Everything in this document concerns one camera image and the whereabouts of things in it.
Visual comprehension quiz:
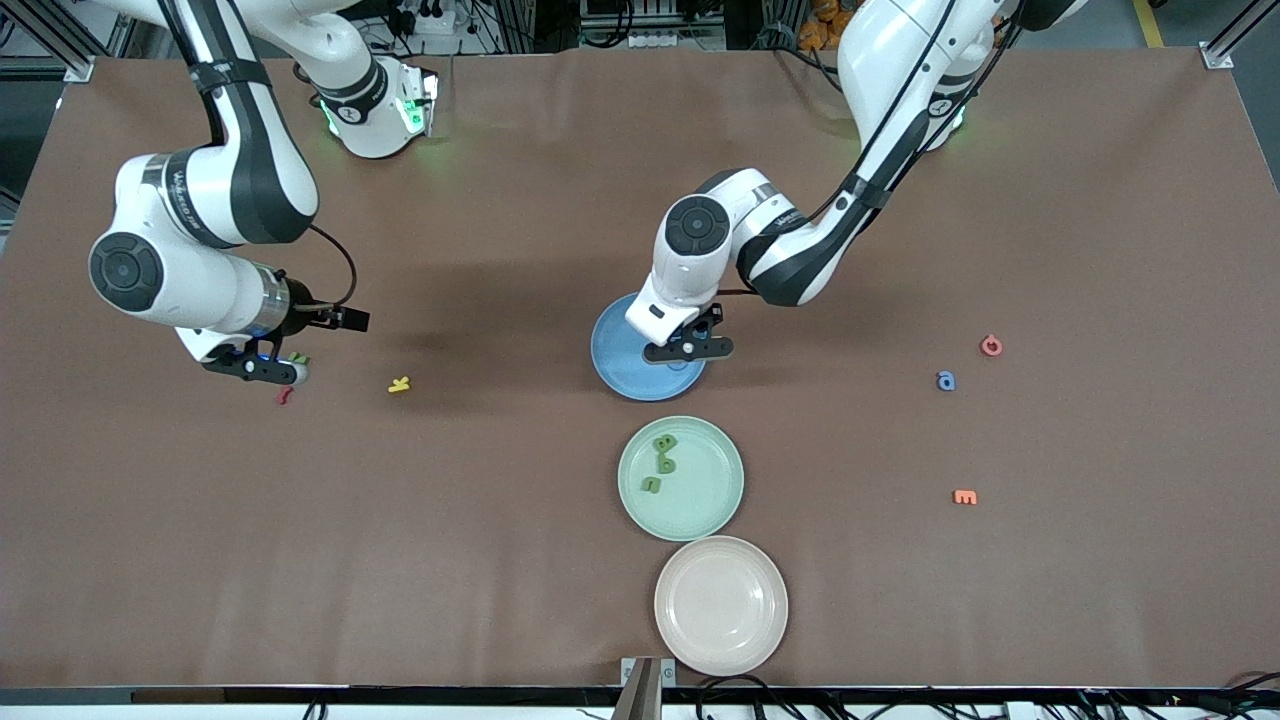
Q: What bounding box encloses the blue round plate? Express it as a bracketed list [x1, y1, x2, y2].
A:
[590, 292, 710, 403]

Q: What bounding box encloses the pale green round plate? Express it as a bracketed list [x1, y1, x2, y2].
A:
[617, 415, 746, 543]

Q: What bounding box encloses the brown table mat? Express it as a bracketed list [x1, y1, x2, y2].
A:
[0, 45, 1280, 691]

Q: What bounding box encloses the cream round plate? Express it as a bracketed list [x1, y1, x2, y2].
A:
[654, 535, 790, 677]

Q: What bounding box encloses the white power strip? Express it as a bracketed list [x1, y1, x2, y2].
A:
[625, 28, 726, 49]

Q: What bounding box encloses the bag of orange items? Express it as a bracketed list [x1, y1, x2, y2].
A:
[800, 0, 851, 51]

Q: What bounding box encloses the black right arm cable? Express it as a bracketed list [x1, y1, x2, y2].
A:
[160, 0, 358, 311]

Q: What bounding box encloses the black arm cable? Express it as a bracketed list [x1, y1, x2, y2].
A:
[160, 0, 358, 311]
[715, 0, 1031, 299]

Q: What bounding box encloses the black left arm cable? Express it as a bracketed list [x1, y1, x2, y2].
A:
[715, 0, 1031, 299]

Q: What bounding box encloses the aluminium frame profile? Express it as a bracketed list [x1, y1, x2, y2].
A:
[1200, 0, 1280, 69]
[0, 0, 96, 83]

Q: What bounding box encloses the grey metal bracket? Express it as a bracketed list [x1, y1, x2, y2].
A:
[620, 655, 677, 720]

